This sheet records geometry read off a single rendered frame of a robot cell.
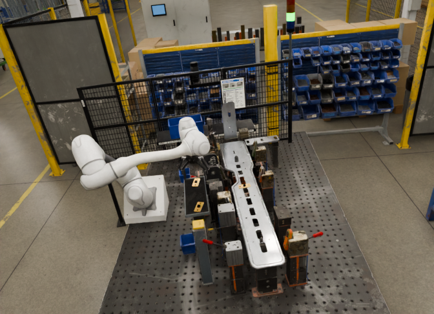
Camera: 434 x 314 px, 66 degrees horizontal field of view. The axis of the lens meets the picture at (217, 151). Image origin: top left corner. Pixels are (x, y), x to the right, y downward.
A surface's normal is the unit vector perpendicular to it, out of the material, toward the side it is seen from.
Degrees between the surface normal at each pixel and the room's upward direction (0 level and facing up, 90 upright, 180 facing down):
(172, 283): 0
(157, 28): 90
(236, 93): 90
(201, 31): 90
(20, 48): 90
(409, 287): 0
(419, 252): 0
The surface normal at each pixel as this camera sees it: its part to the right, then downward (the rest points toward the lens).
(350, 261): -0.11, -0.86
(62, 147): -0.04, 0.51
